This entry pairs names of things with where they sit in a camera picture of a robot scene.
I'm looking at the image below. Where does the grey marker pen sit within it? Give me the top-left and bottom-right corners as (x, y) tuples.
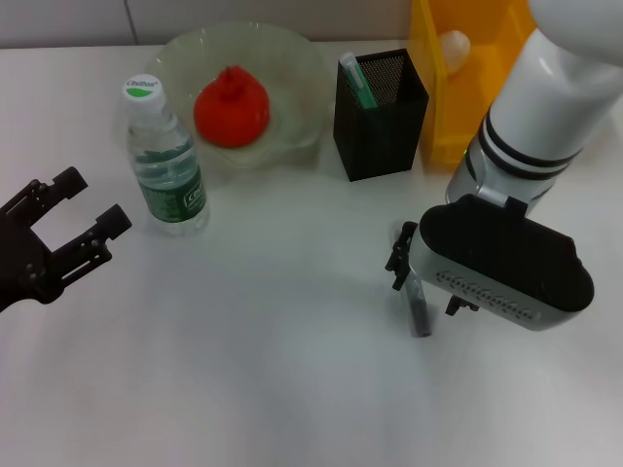
(402, 221), (433, 340)

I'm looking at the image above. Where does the clear green-label water bottle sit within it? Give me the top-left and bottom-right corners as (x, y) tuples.
(121, 75), (211, 238)

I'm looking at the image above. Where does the black mesh pen holder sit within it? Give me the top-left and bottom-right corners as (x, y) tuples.
(333, 48), (430, 183)

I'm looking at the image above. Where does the mint green utility knife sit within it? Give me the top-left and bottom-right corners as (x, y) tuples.
(339, 52), (379, 111)

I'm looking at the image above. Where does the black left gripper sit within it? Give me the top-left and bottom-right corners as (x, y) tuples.
(0, 166), (132, 312)

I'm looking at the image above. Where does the yellow plastic bin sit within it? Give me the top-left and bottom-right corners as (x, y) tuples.
(407, 0), (536, 169)

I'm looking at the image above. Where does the green glass fruit plate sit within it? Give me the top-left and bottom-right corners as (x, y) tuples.
(145, 19), (340, 171)

